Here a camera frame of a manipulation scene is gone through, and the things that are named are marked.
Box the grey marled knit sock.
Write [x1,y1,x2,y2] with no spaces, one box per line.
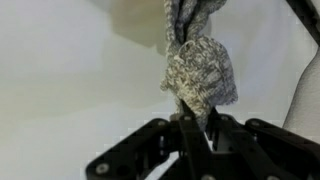
[159,0,239,132]

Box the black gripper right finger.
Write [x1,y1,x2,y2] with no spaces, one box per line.
[205,107,320,180]

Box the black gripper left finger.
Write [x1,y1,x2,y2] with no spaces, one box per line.
[85,99,214,180]

